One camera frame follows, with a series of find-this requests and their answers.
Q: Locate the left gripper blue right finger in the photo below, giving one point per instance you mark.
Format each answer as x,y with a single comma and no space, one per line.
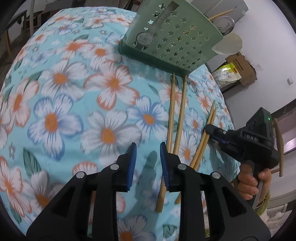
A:
211,209

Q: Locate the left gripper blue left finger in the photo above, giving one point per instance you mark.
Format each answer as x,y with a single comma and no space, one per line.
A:
85,208

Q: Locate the wooden chopstick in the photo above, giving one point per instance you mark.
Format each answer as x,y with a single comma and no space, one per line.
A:
192,164
220,14
205,141
171,114
162,191

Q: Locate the beige rice paddle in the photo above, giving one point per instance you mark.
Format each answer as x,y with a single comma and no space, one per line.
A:
229,45

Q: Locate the metal spoon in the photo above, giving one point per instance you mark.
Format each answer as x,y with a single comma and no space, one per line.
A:
224,24

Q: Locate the right hand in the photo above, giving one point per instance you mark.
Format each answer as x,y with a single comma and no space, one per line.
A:
247,186

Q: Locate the wooden chair near right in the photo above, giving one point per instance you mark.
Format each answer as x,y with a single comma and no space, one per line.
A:
280,148

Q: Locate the cardboard box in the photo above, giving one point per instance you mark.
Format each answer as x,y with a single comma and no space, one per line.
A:
245,69

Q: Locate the rice bag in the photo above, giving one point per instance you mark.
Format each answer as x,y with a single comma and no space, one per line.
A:
225,75

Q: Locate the floral blue tablecloth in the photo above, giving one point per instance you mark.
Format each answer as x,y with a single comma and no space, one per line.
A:
72,102

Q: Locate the green plastic utensil holder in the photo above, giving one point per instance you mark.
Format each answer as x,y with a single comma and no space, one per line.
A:
170,35

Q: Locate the silver refrigerator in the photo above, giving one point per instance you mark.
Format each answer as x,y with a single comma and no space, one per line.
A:
211,8

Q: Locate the wooden chair black seat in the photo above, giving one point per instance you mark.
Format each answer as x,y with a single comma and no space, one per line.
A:
13,22

